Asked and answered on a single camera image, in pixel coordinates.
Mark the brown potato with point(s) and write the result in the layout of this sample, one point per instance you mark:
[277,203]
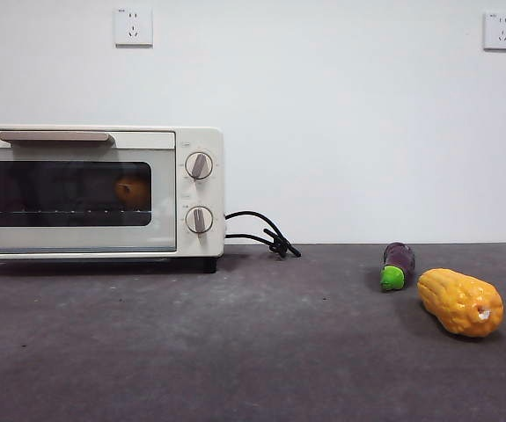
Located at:
[133,191]

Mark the cream oven knob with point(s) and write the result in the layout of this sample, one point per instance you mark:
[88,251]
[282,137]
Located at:
[199,220]
[199,166]

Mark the cream toaster oven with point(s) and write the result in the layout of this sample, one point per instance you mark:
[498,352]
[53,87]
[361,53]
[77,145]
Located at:
[199,193]

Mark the purple toy eggplant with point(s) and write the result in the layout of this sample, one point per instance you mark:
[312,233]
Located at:
[400,259]

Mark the yellow toy corn cob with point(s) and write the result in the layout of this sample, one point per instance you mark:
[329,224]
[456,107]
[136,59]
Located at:
[453,300]

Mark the white wall socket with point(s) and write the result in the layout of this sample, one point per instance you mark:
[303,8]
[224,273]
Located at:
[501,31]
[134,26]

